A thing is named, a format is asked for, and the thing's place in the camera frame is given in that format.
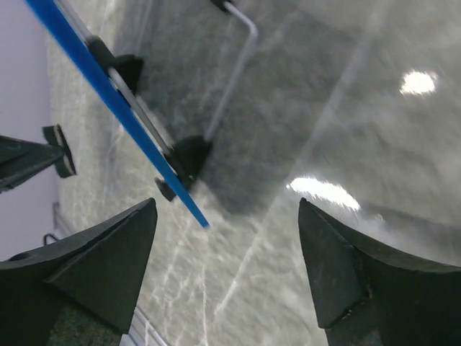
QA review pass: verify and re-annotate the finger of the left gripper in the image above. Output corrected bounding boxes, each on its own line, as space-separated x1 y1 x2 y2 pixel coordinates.
1 136 61 192

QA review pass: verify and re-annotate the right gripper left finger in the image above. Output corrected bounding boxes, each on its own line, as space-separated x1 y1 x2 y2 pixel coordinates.
1 198 158 345

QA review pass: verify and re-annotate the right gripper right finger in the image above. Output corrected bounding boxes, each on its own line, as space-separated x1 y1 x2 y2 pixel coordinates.
298 199 460 345

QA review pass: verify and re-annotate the blue-framed small whiteboard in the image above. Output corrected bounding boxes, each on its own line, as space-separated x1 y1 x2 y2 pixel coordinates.
27 1 209 227

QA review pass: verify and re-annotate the blue whiteboard eraser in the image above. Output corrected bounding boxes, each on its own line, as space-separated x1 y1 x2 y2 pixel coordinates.
42 124 77 179

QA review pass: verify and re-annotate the left black whiteboard stand foot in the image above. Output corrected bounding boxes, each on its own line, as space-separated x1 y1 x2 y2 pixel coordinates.
86 35 144 95

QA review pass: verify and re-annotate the black whiteboard stand foot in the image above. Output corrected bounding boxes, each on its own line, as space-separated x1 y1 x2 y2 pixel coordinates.
86 35 144 95
164 136 212 192

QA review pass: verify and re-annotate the right black whiteboard stand foot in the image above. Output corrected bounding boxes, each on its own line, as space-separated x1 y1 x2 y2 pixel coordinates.
164 136 212 192

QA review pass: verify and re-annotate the silver wire easel stand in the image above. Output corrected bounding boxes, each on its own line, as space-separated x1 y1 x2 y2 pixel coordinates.
55 1 259 154

